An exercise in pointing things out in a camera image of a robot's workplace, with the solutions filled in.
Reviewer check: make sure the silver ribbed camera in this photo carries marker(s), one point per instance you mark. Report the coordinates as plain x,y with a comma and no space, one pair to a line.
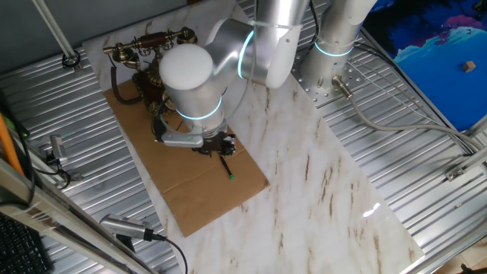
121,225

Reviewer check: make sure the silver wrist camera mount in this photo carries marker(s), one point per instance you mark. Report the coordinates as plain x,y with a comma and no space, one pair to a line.
182,140

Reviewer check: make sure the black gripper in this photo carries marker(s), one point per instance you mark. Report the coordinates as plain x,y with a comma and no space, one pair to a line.
215,144

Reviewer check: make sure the blue painted mat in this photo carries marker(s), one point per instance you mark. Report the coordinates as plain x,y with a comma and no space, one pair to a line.
437,83

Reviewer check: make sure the small metal corner bracket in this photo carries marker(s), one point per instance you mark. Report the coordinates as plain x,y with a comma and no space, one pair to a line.
454,173

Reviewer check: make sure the orange pole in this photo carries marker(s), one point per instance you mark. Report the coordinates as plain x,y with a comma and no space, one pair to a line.
9,148

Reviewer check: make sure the black screwdriver green cap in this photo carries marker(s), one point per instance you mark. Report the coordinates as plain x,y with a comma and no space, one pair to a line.
227,167

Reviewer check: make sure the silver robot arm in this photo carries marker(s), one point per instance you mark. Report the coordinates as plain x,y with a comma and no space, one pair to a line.
198,95

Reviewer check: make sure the small wooden cube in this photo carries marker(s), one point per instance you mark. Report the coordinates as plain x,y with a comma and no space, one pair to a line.
468,66

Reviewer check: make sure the brown cardboard sheet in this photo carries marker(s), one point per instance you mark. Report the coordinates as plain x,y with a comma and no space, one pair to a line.
190,198
304,171

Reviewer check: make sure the black keyboard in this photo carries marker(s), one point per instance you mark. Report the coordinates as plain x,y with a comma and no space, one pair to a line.
19,251

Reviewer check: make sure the slim aluminium post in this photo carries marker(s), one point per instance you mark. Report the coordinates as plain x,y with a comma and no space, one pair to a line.
58,34

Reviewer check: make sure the aluminium frame rail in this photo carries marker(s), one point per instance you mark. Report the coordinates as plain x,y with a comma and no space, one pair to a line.
57,217

